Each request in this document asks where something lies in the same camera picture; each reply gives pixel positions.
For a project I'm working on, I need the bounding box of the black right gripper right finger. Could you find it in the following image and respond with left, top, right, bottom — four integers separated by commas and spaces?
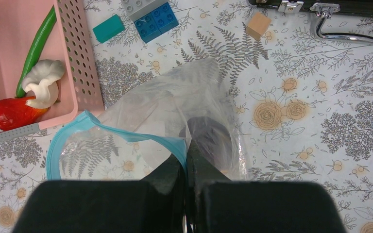
187, 148, 345, 233

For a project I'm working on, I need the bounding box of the clear zip top bag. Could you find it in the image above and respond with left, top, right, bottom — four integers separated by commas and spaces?
46, 58, 246, 180

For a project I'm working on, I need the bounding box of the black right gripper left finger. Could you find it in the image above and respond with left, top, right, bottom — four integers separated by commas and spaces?
13, 155, 186, 233

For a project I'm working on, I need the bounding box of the green bean pod toy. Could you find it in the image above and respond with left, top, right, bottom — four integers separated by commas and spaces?
15, 6, 57, 98

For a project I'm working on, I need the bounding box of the black poker chip case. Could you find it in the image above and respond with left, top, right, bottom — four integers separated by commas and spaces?
249, 0, 373, 44

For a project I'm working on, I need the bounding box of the white mushroom toy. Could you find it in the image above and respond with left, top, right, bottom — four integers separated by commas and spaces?
21, 59, 66, 109

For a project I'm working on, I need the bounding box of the teal small block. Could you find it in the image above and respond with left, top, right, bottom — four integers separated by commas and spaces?
93, 15, 125, 43

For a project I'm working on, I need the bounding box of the red pepper toy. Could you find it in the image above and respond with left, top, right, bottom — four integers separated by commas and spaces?
0, 97, 48, 131

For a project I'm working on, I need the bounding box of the small wooden cube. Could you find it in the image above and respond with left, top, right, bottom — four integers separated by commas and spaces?
245, 12, 271, 41

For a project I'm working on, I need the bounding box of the blue building brick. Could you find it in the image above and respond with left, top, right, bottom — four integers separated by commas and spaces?
135, 2, 179, 43

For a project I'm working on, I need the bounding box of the dark mangosteen toy fruit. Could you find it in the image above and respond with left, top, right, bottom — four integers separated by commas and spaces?
178, 116, 234, 171

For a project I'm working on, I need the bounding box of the pink perforated plastic basket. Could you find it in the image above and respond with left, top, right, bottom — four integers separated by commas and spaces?
0, 0, 104, 141

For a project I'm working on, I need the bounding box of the grey building brick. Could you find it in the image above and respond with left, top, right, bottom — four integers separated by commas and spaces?
121, 0, 168, 21

